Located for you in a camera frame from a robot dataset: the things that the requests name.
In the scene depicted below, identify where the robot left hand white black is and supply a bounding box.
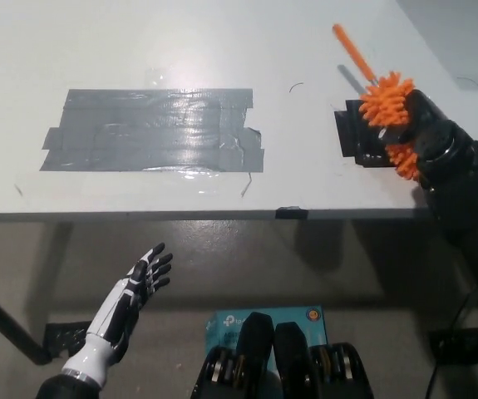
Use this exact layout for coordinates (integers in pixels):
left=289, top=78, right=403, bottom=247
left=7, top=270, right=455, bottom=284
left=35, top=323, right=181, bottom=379
left=62, top=243, right=174, bottom=382

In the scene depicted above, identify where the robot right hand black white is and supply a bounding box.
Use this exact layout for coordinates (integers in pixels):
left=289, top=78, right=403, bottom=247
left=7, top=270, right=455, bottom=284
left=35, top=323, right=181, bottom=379
left=400, top=88, right=478, bottom=189

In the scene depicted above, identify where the orange microfibre duster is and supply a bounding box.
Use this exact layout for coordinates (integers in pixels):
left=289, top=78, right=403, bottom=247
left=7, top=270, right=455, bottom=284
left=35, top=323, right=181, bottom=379
left=331, top=23, right=422, bottom=182

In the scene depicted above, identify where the black tape square patch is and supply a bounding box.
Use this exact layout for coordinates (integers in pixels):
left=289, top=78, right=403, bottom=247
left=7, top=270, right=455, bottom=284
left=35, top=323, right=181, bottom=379
left=333, top=98, right=394, bottom=170

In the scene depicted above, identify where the black metal table leg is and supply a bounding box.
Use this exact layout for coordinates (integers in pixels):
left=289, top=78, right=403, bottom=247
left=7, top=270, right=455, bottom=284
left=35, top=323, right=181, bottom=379
left=0, top=273, right=52, bottom=367

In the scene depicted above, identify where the clear plastic tape strip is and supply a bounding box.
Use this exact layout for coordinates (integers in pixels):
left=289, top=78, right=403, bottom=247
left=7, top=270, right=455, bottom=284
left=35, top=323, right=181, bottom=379
left=12, top=164, right=256, bottom=200

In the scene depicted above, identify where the teal router cardboard box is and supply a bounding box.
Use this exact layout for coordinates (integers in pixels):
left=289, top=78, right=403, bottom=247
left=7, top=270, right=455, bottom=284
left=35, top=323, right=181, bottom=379
left=204, top=306, right=330, bottom=362

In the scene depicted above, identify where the grey duct tape patch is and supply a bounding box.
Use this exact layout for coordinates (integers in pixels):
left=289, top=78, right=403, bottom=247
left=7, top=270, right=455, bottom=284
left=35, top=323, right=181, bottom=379
left=39, top=87, right=266, bottom=174

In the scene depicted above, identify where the black cable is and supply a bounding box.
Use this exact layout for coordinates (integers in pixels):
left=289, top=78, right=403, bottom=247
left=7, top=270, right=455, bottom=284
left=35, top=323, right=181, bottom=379
left=425, top=290, right=478, bottom=399

